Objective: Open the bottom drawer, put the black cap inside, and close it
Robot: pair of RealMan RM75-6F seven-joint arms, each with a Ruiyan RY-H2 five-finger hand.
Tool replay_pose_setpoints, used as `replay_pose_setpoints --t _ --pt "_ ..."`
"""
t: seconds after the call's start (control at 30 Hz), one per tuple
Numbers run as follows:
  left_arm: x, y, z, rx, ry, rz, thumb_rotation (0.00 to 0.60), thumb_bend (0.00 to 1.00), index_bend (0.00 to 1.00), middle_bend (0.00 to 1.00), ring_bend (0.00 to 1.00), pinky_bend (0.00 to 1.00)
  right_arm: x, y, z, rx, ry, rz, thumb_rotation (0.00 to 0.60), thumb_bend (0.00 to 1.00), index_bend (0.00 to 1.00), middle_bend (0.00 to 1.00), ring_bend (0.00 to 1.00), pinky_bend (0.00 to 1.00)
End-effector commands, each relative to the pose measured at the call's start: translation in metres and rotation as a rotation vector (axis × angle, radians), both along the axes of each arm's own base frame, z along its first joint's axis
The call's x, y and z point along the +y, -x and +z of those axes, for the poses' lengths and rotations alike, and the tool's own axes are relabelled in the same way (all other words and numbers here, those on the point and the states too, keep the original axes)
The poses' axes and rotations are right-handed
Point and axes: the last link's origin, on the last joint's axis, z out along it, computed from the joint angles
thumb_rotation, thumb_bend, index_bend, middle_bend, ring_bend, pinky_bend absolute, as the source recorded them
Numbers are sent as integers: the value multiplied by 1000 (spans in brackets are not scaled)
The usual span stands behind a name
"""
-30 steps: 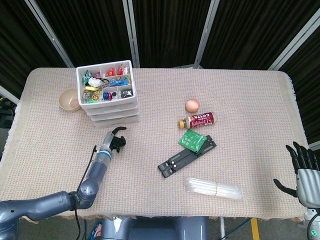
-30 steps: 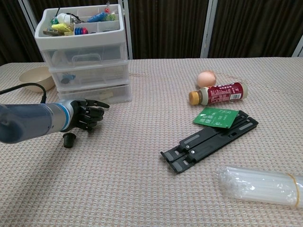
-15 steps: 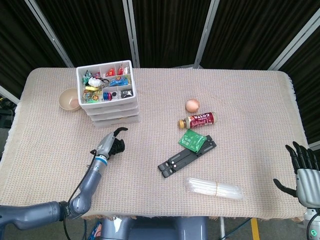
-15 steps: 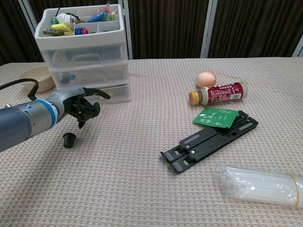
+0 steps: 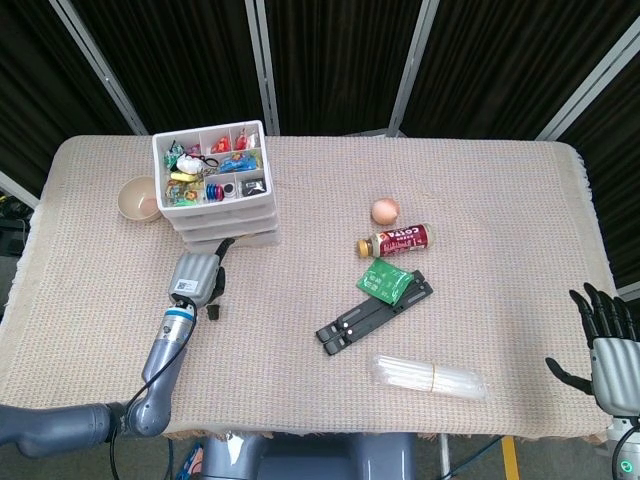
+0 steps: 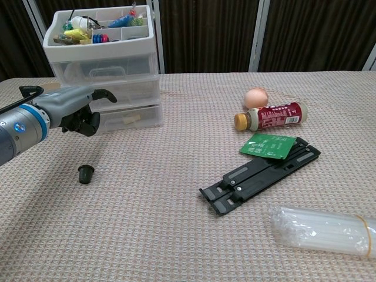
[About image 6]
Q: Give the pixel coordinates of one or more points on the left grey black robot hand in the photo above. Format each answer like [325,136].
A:
[64,100]

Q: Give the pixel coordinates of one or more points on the small black plastic cap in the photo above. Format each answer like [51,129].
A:
[85,174]

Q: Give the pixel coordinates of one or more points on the clear drawer with eraser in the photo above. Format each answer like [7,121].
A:
[144,117]

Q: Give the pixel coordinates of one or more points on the clear drawer with blue clip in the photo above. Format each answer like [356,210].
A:
[138,91]

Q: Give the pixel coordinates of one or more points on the blue plastic packet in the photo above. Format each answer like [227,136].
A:
[120,22]

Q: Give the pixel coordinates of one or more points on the green mesh produce bag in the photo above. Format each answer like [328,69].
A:
[137,21]

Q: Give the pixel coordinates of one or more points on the red mesh produce bag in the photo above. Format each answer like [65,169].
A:
[132,12]

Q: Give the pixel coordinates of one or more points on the metallic clip pile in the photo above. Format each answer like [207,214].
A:
[60,39]

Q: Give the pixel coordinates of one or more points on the beige eraser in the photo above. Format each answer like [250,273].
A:
[131,121]

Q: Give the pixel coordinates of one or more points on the white round trinket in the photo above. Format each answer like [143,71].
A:
[78,22]

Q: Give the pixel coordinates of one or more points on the beige woven tablecloth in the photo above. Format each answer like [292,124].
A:
[147,205]

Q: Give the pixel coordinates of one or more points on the dark brown pleated curtain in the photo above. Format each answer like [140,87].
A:
[205,32]

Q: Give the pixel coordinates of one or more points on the brown egg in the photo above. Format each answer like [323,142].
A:
[256,97]

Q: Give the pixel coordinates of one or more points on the green tea packet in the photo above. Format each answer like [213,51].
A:
[267,146]

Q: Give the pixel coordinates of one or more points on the black folding stand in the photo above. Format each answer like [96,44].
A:
[258,176]

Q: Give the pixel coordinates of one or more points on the red label drink bottle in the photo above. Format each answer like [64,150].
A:
[276,116]

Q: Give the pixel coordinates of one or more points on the clear wrapped straw bundle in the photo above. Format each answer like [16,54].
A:
[320,232]

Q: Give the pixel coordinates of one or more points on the yellow rubber band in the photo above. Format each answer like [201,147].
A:
[367,235]

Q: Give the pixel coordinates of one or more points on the white plastic drawer unit frame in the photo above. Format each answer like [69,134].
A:
[100,50]

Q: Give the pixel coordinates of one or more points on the white partition post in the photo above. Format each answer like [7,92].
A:
[158,35]
[370,60]
[30,11]
[258,35]

